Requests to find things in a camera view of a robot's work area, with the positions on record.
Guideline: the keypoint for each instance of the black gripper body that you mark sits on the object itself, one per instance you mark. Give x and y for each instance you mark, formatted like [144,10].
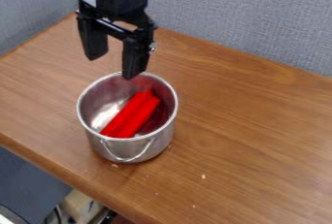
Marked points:
[121,18]

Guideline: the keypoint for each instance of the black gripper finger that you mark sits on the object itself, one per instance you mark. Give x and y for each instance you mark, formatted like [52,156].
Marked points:
[133,57]
[92,37]

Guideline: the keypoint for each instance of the metal pot with handle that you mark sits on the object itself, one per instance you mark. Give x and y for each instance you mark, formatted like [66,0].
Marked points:
[100,102]

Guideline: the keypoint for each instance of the red block object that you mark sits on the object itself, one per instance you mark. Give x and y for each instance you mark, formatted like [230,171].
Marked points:
[128,121]

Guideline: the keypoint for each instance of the beige box under table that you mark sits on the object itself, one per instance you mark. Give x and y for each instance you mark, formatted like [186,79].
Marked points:
[80,207]

